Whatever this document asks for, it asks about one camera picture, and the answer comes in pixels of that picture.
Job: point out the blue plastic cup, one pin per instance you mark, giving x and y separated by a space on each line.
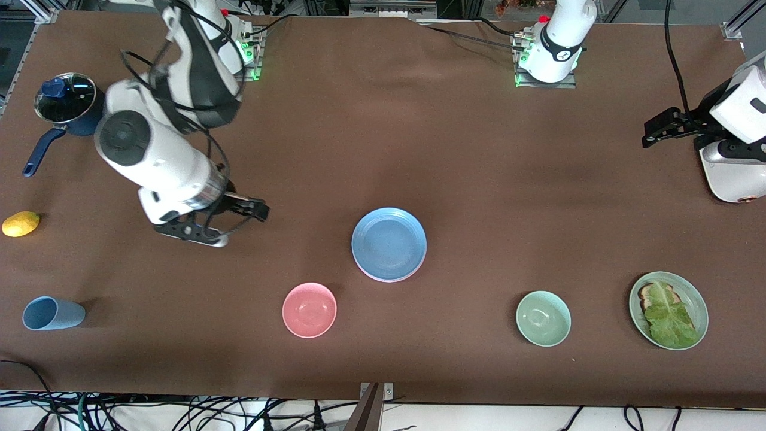
57 313

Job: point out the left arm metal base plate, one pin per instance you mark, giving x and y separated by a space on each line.
544 85

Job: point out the blue plate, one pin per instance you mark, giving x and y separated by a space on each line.
389 242

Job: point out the green plate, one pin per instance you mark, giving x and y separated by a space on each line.
697 305

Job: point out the glass lid with blue knob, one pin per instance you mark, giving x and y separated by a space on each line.
75 102

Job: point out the grey metal box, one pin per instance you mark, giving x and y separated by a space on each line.
389 9

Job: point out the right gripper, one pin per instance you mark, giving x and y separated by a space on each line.
234 205

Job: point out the brown wooden pole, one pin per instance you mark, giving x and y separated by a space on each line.
368 413

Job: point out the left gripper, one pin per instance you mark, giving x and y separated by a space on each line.
696 121

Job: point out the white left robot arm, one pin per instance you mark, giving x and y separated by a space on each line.
562 36

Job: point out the yellow lemon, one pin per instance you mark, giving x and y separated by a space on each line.
21 224

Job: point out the dark blue saucepan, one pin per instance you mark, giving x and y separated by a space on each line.
90 123

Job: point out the white toaster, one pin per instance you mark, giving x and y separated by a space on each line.
733 185

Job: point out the pink plate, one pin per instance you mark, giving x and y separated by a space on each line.
389 280

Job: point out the toast slice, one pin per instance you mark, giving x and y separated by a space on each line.
645 294

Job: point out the green lettuce leaf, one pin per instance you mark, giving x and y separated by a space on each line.
670 320

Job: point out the brown table cloth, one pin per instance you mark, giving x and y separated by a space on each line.
383 149

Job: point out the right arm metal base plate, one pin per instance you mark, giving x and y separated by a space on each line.
256 69

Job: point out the pink bowl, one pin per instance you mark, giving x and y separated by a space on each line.
309 310

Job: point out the small metal bracket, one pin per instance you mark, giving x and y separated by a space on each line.
389 392

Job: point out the green bowl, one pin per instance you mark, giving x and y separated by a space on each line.
543 318

